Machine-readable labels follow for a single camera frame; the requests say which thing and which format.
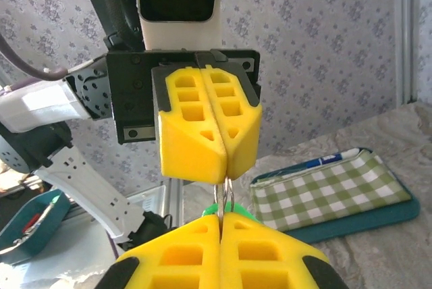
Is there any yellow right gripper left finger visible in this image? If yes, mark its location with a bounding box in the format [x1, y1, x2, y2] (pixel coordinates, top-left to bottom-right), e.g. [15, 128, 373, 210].
[96, 214, 223, 289]

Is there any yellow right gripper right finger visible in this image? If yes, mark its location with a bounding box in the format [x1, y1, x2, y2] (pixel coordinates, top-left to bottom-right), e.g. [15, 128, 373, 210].
[221, 211, 350, 289]

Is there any key with green cover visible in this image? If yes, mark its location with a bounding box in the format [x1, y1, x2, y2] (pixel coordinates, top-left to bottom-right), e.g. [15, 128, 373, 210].
[201, 201, 261, 226]

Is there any silver metal keyring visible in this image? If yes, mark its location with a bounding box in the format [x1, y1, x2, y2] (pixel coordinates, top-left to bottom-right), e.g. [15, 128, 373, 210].
[214, 176, 236, 219]

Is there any green checkered cloth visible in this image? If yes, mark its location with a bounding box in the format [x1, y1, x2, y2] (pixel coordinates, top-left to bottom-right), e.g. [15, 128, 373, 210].
[249, 147, 421, 244]
[251, 150, 412, 233]

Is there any white and blue marker pen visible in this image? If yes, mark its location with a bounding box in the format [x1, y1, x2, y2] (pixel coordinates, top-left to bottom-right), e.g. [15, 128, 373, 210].
[305, 148, 360, 169]

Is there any small silver metal object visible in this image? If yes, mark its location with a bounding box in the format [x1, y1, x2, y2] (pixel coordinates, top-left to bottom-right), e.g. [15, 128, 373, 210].
[13, 201, 59, 246]

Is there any teal plastic bin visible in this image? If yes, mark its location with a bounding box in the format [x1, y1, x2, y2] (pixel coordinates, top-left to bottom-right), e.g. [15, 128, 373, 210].
[0, 189, 72, 257]

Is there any small red object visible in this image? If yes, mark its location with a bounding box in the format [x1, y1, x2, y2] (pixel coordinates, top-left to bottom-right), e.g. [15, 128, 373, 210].
[22, 214, 43, 236]

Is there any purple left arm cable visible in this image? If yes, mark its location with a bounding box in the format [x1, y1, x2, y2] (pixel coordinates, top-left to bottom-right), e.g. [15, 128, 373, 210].
[0, 34, 109, 83]

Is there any metal frame post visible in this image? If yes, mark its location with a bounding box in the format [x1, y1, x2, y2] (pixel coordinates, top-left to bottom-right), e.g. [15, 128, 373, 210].
[393, 0, 419, 107]

